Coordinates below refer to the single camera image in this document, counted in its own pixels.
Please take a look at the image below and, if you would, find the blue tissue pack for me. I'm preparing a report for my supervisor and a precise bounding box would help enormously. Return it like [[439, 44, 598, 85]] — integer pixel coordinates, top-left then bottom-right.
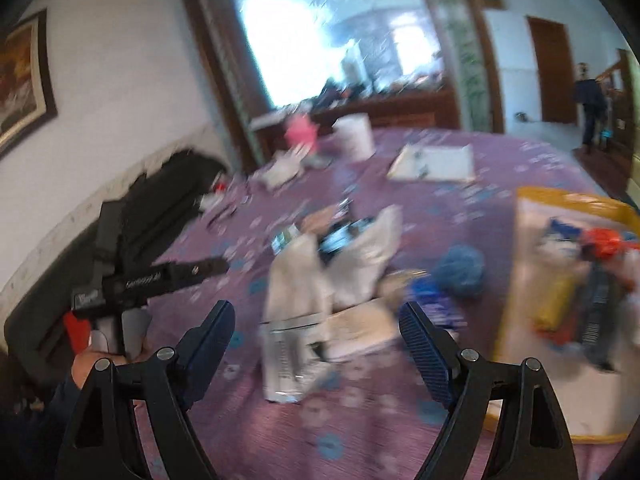
[[407, 277, 463, 331]]

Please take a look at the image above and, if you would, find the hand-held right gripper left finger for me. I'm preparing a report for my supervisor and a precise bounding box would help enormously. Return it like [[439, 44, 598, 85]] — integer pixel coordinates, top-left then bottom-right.
[[57, 300, 236, 480]]

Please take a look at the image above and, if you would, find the beige flat pack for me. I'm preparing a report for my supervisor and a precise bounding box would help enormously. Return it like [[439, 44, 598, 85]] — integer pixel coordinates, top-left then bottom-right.
[[325, 300, 401, 361]]

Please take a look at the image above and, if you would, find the white fabric glove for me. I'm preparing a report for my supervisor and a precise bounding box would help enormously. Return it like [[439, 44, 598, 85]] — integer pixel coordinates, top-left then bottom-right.
[[260, 152, 306, 188]]

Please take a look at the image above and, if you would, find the brown wooden door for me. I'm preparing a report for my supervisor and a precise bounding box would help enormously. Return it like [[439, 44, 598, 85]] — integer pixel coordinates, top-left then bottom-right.
[[525, 16, 578, 126]]

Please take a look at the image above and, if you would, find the clear printed plastic pack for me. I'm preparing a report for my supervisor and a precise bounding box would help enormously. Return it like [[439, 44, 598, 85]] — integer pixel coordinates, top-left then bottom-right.
[[260, 310, 332, 403]]

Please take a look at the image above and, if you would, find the wooden stair railing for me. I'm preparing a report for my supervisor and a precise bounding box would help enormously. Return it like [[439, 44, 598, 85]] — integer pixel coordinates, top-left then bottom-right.
[[600, 50, 640, 161]]

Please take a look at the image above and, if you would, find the purple floral tablecloth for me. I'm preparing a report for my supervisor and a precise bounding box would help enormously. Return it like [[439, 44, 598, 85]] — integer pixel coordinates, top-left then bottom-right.
[[135, 127, 640, 480]]

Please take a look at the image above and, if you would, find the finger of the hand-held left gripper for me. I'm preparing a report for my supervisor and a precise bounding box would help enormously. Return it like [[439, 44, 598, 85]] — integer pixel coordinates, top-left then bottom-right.
[[167, 256, 231, 292]]

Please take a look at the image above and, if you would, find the paper document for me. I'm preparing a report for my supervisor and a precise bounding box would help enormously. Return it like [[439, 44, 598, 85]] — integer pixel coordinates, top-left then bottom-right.
[[387, 144, 476, 183]]

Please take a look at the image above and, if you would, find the white plastic jar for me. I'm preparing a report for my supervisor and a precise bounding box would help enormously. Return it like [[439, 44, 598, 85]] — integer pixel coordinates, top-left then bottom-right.
[[331, 114, 376, 161]]

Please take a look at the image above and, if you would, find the person's left hand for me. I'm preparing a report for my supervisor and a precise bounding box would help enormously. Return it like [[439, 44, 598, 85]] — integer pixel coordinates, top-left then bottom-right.
[[70, 340, 151, 391]]

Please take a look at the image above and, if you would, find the white crumpled bag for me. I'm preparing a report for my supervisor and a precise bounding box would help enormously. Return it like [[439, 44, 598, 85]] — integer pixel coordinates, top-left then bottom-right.
[[330, 205, 403, 311], [265, 232, 336, 326]]

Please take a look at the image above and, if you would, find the framed wall picture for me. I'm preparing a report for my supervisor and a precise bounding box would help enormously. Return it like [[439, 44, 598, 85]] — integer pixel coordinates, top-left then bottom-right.
[[0, 7, 58, 158]]

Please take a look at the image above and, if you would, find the orange mesh bag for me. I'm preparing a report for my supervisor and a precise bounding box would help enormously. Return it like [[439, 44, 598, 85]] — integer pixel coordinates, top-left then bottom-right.
[[580, 227, 638, 261]]

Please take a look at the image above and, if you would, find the blue fluffy ball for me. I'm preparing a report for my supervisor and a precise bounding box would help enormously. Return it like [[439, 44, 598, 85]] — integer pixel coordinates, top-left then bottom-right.
[[432, 245, 486, 301]]

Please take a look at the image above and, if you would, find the bamboo-painted pillar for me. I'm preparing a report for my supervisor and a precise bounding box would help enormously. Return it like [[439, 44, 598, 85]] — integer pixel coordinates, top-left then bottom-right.
[[435, 0, 493, 131]]

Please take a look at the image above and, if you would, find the black package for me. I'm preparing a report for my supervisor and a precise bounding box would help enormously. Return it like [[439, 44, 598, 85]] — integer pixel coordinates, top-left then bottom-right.
[[575, 260, 628, 368]]

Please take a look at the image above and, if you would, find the pink knit-covered bottle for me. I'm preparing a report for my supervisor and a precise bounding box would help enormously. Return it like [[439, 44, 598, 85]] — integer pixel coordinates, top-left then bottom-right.
[[284, 112, 321, 153]]

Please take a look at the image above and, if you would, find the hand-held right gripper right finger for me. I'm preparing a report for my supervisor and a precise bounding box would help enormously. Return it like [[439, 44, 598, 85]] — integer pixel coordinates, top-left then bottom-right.
[[398, 301, 581, 480]]

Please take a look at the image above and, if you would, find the dark blue hanging jacket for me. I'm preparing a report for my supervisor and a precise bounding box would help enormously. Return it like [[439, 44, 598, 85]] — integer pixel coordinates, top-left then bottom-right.
[[572, 62, 608, 153]]

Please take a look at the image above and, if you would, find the multicoloured sponge pack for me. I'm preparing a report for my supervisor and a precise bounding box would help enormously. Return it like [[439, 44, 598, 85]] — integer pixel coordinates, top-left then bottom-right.
[[532, 272, 578, 346]]

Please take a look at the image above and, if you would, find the yellow cardboard box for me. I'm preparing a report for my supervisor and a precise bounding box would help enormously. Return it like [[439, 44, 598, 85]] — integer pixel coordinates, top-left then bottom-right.
[[492, 186, 640, 443]]

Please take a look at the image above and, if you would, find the wooden counter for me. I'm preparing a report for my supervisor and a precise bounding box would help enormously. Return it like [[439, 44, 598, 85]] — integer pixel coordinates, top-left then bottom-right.
[[252, 87, 461, 133]]

